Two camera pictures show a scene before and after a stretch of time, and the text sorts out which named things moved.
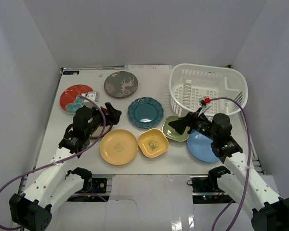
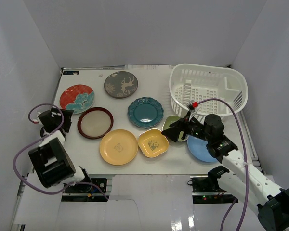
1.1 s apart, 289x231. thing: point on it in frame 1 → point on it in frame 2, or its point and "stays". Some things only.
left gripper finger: x=113 y=118 → x=67 y=115
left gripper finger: x=114 y=114 → x=55 y=111
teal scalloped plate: x=145 y=112 stays
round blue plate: x=200 y=146 stays
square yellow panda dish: x=152 y=142 stays
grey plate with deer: x=121 y=84 stays
